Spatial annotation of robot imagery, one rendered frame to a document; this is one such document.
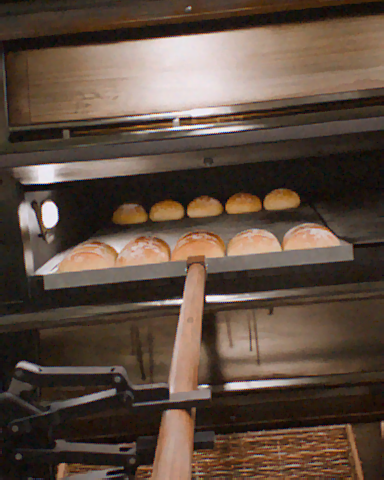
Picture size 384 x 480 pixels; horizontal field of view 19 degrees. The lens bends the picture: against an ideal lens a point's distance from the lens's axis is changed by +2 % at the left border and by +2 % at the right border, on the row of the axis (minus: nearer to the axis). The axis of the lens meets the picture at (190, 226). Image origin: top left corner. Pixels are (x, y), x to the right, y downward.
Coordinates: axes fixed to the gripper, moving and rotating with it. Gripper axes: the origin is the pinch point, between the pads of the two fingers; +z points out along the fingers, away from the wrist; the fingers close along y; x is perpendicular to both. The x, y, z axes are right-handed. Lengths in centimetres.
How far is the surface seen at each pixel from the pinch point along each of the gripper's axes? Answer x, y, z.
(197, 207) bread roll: -207, -1, 0
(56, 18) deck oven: -117, -46, -21
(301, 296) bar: -78, 3, 17
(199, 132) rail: -102, -23, 3
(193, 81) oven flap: -116, -33, 3
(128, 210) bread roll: -208, -2, -19
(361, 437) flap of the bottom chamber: -118, 38, 29
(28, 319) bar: -79, 3, -26
